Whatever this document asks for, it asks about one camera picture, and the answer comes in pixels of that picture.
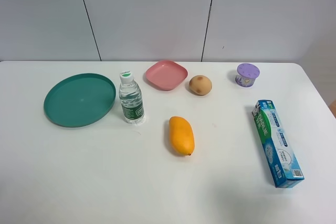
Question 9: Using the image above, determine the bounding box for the purple lidded container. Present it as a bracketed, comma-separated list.
[235, 63, 260, 88]

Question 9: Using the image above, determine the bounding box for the clear water bottle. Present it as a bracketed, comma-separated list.
[119, 71, 144, 125]

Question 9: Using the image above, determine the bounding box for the blue toothpaste box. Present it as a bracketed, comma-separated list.
[251, 100, 304, 188]

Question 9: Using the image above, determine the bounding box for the pink square plate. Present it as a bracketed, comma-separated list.
[145, 60, 188, 91]

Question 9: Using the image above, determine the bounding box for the yellow mango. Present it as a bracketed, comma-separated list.
[169, 116, 195, 156]

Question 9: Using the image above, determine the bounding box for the green round plate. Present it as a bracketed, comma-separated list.
[44, 73, 116, 127]

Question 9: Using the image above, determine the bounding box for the brown potato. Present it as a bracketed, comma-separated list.
[189, 75, 212, 95]

